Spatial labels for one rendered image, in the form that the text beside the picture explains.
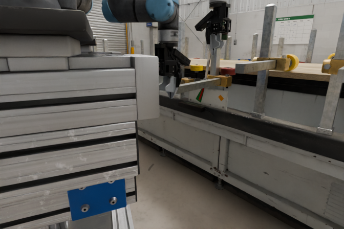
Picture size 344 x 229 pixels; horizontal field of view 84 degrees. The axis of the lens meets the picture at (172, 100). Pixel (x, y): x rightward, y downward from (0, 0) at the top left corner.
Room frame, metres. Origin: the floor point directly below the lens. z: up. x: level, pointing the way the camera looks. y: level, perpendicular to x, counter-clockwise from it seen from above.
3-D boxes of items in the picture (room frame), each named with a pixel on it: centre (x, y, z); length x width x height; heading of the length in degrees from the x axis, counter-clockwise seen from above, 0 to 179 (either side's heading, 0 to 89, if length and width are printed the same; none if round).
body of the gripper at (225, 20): (0.89, -0.20, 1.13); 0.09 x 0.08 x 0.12; 44
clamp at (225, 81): (1.01, -0.25, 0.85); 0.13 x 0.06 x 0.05; 44
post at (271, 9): (0.84, -0.40, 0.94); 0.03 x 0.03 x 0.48; 44
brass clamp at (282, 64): (0.83, -0.42, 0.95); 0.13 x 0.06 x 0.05; 44
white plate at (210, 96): (1.03, -0.19, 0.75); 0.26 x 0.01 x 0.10; 44
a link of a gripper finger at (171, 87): (0.72, 0.01, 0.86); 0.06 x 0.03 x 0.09; 134
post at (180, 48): (1.20, -0.05, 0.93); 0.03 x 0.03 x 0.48; 44
